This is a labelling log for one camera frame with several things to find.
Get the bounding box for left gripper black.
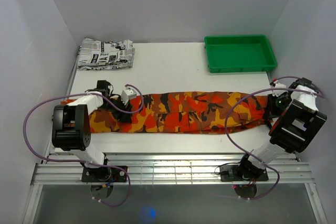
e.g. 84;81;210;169
99;95;132;124

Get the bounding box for orange camouflage trousers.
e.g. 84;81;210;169
89;91;267;134

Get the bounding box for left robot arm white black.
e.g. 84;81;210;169
52;80;137;183

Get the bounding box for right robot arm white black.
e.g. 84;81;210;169
236;78;327;180

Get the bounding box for folded newspaper print trousers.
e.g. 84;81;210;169
77;38;135;71

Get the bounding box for green plastic tray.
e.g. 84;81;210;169
204;35;277;73

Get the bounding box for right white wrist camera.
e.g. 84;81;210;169
270;79;287;98

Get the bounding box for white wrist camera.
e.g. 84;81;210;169
270;79;287;98
120;85;137;105

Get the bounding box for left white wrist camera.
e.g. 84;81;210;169
120;85;137;105

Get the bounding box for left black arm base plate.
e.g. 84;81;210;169
81;167;127;183

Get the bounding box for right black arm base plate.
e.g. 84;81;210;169
219;163;269;182

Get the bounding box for aluminium rail frame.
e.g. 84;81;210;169
32;125;315;185

